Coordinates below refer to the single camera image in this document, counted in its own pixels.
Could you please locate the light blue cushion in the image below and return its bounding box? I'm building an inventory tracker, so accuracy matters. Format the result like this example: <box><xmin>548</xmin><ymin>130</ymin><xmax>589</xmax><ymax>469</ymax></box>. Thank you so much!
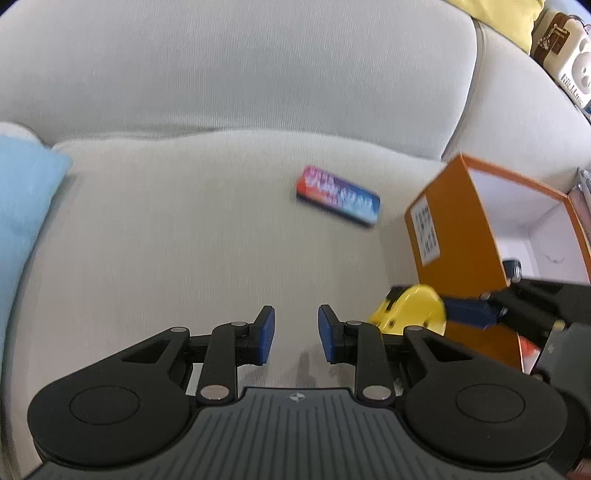
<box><xmin>0</xmin><ymin>121</ymin><xmax>73</xmax><ymax>333</ymax></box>

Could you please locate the cream bear suitcase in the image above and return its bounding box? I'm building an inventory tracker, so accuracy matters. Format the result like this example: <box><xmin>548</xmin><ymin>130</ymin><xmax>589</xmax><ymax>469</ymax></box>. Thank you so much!
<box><xmin>531</xmin><ymin>7</ymin><xmax>591</xmax><ymax>112</ymax></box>

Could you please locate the orange cardboard box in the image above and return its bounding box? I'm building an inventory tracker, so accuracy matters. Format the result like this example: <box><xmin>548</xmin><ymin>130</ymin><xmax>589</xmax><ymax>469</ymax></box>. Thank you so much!
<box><xmin>404</xmin><ymin>154</ymin><xmax>591</xmax><ymax>376</ymax></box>

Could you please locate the yellow cushion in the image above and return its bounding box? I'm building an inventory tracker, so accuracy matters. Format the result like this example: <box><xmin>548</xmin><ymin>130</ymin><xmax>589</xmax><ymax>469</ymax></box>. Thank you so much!
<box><xmin>445</xmin><ymin>0</ymin><xmax>546</xmax><ymax>56</ymax></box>

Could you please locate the yellow tape measure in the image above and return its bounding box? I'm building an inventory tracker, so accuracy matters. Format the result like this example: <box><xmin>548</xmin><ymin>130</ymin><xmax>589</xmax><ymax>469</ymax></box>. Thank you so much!
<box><xmin>368</xmin><ymin>284</ymin><xmax>447</xmax><ymax>337</ymax></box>

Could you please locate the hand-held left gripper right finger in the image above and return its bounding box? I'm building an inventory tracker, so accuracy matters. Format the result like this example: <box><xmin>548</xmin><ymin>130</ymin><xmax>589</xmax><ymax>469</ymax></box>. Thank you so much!
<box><xmin>318</xmin><ymin>304</ymin><xmax>467</xmax><ymax>402</ymax></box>

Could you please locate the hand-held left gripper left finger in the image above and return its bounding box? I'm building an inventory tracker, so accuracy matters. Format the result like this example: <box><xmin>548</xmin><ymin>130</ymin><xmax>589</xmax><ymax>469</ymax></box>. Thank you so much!
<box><xmin>117</xmin><ymin>305</ymin><xmax>277</xmax><ymax>406</ymax></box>

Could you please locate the beige sofa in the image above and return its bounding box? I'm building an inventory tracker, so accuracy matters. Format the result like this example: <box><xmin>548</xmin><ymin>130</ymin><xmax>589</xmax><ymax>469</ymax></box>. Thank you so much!
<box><xmin>0</xmin><ymin>0</ymin><xmax>591</xmax><ymax>480</ymax></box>

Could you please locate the red and blue tin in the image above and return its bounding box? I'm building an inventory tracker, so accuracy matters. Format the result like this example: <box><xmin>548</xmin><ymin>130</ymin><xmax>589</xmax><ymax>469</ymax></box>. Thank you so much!
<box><xmin>294</xmin><ymin>165</ymin><xmax>382</xmax><ymax>228</ymax></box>

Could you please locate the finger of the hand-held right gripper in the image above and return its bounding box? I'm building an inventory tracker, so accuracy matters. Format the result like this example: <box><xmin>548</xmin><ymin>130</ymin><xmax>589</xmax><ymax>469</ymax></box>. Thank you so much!
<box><xmin>442</xmin><ymin>277</ymin><xmax>591</xmax><ymax>344</ymax></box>

